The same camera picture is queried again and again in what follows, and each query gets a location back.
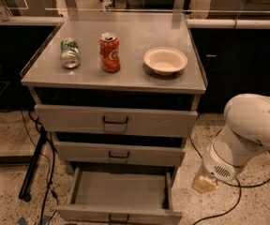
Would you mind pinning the grey middle drawer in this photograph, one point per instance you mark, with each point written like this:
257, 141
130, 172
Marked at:
120, 149

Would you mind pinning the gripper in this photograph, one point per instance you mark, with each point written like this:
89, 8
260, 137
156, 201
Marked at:
217, 166

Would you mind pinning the grey drawer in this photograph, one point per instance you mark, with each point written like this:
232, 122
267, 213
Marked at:
120, 149
126, 194
103, 120

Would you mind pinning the white paper bowl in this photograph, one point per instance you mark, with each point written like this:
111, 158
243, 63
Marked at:
165, 61

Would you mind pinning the black stand leg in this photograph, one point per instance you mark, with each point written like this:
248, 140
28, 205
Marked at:
24, 194

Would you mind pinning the red cola can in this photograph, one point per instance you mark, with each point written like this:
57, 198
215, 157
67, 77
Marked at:
109, 52

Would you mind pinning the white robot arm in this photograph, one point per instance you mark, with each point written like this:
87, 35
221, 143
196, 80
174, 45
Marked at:
246, 134

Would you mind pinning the white horizontal rail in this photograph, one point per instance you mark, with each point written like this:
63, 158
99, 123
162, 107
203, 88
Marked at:
191, 23

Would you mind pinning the blue tape on floor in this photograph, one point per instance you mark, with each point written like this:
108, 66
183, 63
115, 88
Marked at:
45, 221

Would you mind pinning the green soda can lying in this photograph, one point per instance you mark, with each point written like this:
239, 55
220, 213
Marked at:
70, 53

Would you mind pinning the grey bottom drawer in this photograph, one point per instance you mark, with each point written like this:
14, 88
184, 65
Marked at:
126, 194

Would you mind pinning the grey metal drawer cabinet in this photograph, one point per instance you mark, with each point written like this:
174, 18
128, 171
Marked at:
135, 85

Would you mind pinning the grey top drawer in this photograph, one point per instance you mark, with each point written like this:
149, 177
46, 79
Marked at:
103, 120

